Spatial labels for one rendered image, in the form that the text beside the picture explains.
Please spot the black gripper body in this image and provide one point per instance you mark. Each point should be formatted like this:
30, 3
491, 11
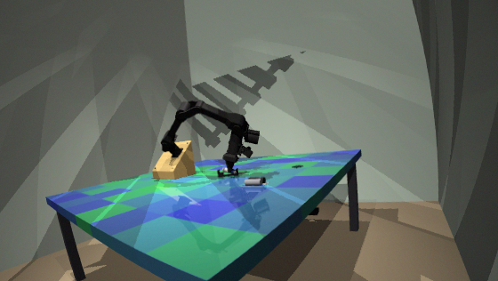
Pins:
232, 151

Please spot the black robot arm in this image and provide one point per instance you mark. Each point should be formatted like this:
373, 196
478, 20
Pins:
234, 121

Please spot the black and blue battery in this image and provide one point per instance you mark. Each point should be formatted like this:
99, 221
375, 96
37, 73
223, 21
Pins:
226, 171

